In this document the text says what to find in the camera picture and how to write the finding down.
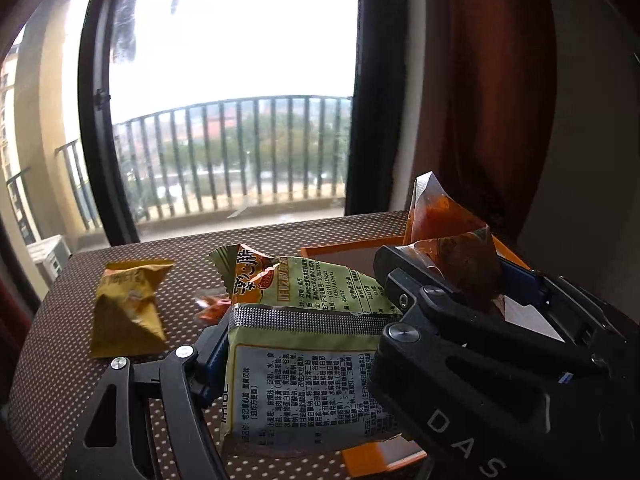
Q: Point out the clear packet of red snacks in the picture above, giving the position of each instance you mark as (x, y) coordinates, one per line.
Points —
(212, 312)

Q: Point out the yellow chip bag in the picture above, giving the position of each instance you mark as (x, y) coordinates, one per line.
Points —
(125, 310)

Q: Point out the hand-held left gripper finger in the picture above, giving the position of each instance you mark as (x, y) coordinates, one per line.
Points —
(216, 355)

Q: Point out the white air conditioner unit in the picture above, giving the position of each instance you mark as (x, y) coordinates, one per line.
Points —
(50, 255)

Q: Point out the green orange snack packet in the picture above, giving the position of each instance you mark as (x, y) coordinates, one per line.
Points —
(310, 285)

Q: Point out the brown polka dot tablecloth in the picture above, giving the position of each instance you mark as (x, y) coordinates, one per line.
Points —
(60, 320)

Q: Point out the triangular orange snack packet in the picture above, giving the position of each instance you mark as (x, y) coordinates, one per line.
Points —
(440, 220)

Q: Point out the dark sliding door frame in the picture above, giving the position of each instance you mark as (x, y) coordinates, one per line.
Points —
(95, 160)

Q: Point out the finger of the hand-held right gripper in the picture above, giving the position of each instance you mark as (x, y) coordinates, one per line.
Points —
(520, 277)
(395, 280)

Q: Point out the balcony railing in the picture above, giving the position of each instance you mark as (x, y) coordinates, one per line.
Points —
(295, 96)

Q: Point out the green silver snack packet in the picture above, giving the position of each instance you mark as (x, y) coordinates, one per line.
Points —
(300, 385)

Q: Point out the orange cardboard box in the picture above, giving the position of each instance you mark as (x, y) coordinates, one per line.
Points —
(345, 255)

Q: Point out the reddish brown curtain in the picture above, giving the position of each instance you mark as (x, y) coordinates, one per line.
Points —
(490, 110)

